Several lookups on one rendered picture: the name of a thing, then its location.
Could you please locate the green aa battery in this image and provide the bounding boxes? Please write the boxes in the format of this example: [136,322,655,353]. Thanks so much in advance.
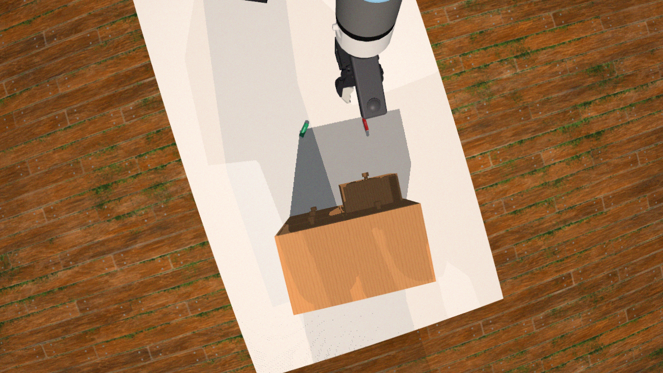
[299,123,309,138]

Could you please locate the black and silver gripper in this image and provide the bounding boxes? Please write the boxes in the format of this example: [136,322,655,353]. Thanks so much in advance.
[335,37,371,104]

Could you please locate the brown wooden chest of drawers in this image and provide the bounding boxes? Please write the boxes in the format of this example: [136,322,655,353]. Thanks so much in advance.
[274,198,436,315]

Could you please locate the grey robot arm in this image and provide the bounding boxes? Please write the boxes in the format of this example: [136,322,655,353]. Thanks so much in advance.
[332,0,402,119]

